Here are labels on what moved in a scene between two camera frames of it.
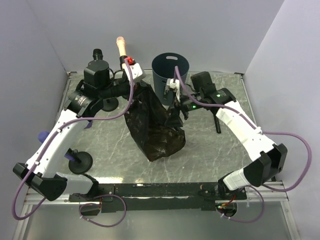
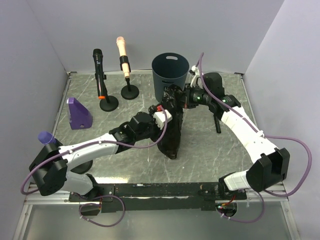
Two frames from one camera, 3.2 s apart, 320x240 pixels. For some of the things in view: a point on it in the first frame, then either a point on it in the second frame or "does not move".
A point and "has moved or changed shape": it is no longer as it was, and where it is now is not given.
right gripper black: [174, 119] to [187, 93]
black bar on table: [217, 124] does not move
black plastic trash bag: [145, 121] has moved or changed shape
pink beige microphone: [121, 44] does not move
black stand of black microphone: [110, 104] does not move
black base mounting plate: [121, 198] does not move
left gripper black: [136, 88] to [154, 138]
